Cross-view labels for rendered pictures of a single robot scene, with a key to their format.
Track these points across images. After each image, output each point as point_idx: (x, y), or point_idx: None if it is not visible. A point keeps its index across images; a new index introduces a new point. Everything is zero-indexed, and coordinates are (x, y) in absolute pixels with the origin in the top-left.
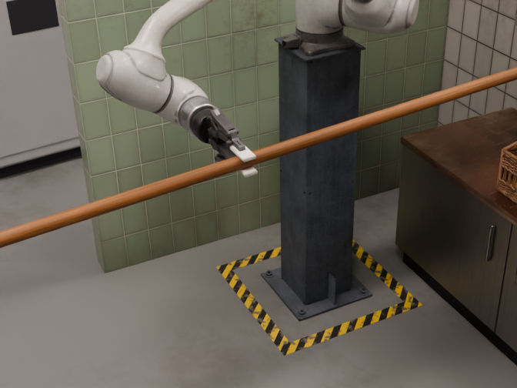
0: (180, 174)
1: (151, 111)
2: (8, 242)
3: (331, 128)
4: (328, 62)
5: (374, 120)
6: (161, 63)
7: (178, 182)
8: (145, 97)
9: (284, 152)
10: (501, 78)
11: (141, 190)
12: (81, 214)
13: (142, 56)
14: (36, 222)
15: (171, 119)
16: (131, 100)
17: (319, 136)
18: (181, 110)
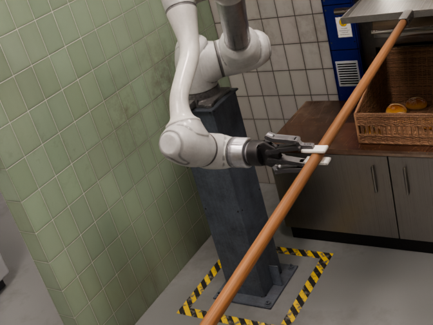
0: (294, 181)
1: (207, 164)
2: (240, 287)
3: (344, 110)
4: (223, 107)
5: (358, 96)
6: (202, 123)
7: (299, 186)
8: (206, 152)
9: (334, 137)
10: (390, 44)
11: (285, 203)
12: (266, 239)
13: (191, 122)
14: (245, 260)
15: (220, 165)
16: (198, 159)
17: (343, 118)
18: (229, 152)
